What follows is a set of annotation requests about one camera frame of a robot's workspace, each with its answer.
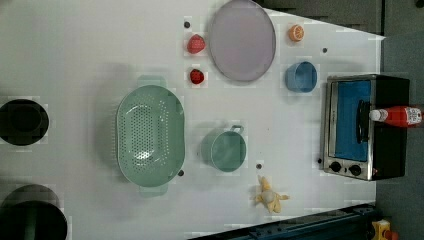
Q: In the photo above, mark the red ketchup bottle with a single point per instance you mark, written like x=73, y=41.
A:
x=398, y=116

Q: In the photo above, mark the black robot base upper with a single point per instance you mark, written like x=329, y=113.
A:
x=23, y=122

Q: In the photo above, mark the black robot base lower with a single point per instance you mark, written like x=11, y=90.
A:
x=32, y=212

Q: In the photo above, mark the silver black toaster oven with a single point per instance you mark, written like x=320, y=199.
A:
x=354, y=145

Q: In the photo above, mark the dark red toy strawberry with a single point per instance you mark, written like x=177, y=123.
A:
x=196, y=76

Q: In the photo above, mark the green oval colander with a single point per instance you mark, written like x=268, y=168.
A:
x=150, y=136

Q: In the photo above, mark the light red toy strawberry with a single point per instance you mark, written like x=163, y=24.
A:
x=196, y=44

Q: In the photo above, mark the round lilac plate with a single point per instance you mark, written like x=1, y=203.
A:
x=242, y=40

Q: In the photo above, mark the blue cup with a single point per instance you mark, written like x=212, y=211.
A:
x=301, y=77

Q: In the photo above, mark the peeled toy banana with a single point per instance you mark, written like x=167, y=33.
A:
x=268, y=197

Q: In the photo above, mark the orange slice toy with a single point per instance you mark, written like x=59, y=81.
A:
x=296, y=33

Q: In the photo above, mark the yellow orange clamp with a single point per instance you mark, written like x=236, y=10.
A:
x=383, y=231

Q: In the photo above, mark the green mug with handle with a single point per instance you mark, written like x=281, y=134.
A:
x=224, y=149

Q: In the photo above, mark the blue metal frame rail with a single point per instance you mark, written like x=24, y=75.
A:
x=350, y=223

